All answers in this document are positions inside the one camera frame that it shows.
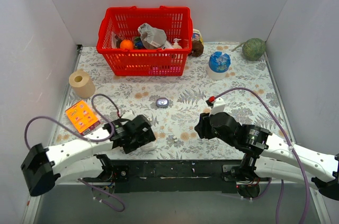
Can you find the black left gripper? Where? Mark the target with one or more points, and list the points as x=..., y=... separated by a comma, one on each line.
x=148, y=134

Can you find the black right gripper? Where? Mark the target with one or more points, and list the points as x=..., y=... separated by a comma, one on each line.
x=202, y=127

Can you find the purple earbud charging case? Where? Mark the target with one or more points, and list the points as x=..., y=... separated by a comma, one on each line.
x=162, y=102

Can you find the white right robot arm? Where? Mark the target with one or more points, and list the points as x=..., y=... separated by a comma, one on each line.
x=266, y=155

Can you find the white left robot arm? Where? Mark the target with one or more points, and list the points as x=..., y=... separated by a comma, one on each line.
x=45, y=167

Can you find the floral table mat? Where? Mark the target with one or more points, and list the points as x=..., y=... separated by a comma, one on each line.
x=247, y=89

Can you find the orange snack box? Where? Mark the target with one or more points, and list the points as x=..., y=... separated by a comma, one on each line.
x=82, y=117

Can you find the blue lidded white jar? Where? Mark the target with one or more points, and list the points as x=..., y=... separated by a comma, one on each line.
x=218, y=65

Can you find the beige paper roll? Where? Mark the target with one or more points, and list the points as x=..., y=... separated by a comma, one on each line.
x=82, y=84

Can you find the brown jar with label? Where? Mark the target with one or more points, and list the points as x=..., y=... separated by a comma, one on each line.
x=197, y=44

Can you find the green melon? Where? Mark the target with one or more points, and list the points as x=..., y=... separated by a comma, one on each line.
x=252, y=49

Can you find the white pump bottle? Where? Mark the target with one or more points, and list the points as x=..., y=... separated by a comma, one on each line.
x=176, y=44

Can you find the orange fruit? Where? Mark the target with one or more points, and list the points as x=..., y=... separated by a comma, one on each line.
x=126, y=44

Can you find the grey crumpled bag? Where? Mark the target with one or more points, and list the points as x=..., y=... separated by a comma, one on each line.
x=152, y=38

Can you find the red plastic shopping basket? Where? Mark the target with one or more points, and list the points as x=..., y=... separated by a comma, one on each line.
x=124, y=21

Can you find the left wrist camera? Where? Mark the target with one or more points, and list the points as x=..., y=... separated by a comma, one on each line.
x=128, y=116

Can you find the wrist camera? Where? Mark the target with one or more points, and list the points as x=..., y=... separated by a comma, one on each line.
x=217, y=105
x=128, y=116

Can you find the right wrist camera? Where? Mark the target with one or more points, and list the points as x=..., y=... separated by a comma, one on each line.
x=217, y=105

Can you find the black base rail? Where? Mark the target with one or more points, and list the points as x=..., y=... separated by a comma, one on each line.
x=172, y=175

